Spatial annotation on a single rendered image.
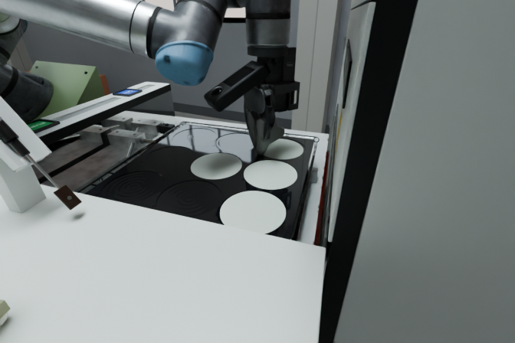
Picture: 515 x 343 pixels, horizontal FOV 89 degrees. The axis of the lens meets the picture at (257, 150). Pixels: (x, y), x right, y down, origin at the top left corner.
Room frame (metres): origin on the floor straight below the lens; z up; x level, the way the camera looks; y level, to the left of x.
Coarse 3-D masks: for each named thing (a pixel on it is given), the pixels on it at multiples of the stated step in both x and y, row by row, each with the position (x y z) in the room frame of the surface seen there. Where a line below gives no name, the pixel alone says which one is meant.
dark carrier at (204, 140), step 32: (192, 128) 0.63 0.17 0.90; (160, 160) 0.46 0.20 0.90; (192, 160) 0.46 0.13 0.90; (256, 160) 0.46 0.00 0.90; (288, 160) 0.46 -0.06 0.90; (96, 192) 0.35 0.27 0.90; (128, 192) 0.35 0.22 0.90; (160, 192) 0.35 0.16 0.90; (192, 192) 0.35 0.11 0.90; (224, 192) 0.35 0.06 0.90; (288, 192) 0.35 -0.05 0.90; (224, 224) 0.28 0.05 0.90; (288, 224) 0.28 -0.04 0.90
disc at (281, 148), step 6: (270, 144) 0.53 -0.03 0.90; (276, 144) 0.53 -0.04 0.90; (282, 144) 0.53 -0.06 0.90; (288, 144) 0.53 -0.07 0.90; (294, 144) 0.53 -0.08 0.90; (270, 150) 0.50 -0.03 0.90; (276, 150) 0.50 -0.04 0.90; (282, 150) 0.50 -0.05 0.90; (288, 150) 0.50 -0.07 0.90; (294, 150) 0.50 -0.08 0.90; (300, 150) 0.50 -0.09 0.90; (270, 156) 0.47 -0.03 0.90; (276, 156) 0.47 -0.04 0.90; (282, 156) 0.48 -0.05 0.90; (288, 156) 0.48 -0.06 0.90; (294, 156) 0.48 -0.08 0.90
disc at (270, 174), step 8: (264, 160) 0.46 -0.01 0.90; (272, 160) 0.46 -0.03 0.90; (248, 168) 0.43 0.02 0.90; (256, 168) 0.43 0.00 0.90; (264, 168) 0.43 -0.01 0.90; (272, 168) 0.43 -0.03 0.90; (280, 168) 0.43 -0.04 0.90; (288, 168) 0.43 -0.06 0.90; (248, 176) 0.40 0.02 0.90; (256, 176) 0.40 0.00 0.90; (264, 176) 0.40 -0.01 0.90; (272, 176) 0.40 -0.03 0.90; (280, 176) 0.40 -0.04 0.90; (288, 176) 0.40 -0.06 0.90; (296, 176) 0.40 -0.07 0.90; (256, 184) 0.38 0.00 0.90; (264, 184) 0.38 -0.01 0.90; (272, 184) 0.38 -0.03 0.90; (280, 184) 0.38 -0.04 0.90; (288, 184) 0.38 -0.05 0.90
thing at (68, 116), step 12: (144, 84) 0.84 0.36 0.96; (156, 84) 0.84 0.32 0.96; (168, 84) 0.85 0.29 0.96; (108, 96) 0.71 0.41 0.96; (120, 96) 0.71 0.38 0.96; (132, 96) 0.71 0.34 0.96; (72, 108) 0.61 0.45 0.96; (84, 108) 0.61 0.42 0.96; (96, 108) 0.61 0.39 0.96; (108, 108) 0.61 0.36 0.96; (60, 120) 0.54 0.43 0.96; (72, 120) 0.53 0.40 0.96; (48, 132) 0.46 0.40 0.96
